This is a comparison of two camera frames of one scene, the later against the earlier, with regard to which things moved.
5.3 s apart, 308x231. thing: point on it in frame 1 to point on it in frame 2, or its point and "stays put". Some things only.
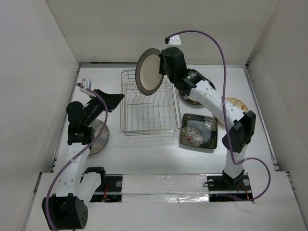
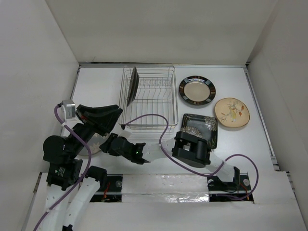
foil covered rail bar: [167, 188] stays put
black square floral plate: [198, 131] stays put
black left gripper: [113, 99] to [102, 118]
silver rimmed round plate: [148, 80] to [133, 86]
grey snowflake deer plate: [101, 140] stays put
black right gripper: [161, 70] to [107, 146]
